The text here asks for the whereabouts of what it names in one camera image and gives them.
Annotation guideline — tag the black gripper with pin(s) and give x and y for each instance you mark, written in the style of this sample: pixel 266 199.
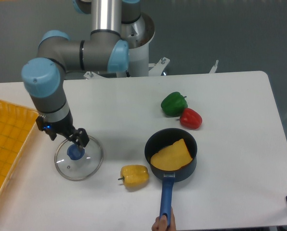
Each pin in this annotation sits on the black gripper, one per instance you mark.
pixel 65 128

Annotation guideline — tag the glass lid blue knob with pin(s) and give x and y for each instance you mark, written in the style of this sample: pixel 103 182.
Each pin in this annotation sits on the glass lid blue knob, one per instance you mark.
pixel 75 163

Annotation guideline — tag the yellow bell pepper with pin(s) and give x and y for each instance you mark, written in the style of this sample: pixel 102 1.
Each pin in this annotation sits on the yellow bell pepper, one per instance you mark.
pixel 134 175

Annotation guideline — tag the dark pot blue handle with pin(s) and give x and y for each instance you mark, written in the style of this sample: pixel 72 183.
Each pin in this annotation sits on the dark pot blue handle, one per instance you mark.
pixel 158 141

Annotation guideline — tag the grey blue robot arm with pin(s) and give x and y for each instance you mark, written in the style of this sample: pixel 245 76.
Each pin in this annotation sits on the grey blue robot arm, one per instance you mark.
pixel 106 50

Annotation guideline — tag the person's hand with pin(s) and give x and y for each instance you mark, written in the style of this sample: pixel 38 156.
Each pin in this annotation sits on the person's hand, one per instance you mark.
pixel 160 223

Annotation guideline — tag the yellow plastic basket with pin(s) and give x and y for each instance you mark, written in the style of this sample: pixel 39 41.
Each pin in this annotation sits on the yellow plastic basket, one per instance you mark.
pixel 16 125

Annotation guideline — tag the yellow toast slice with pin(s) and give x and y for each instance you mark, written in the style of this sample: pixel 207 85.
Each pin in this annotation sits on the yellow toast slice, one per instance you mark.
pixel 172 157

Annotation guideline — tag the green bell pepper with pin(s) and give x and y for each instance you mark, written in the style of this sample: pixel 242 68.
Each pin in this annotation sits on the green bell pepper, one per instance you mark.
pixel 174 104

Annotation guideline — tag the red bell pepper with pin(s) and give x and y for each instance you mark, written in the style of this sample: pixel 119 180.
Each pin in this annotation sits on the red bell pepper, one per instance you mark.
pixel 190 119

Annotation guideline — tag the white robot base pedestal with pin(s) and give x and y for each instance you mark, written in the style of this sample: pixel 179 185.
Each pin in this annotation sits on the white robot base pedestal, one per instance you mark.
pixel 138 35

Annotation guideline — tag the white table bracket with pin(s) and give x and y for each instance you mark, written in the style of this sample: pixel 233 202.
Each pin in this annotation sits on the white table bracket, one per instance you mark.
pixel 214 67

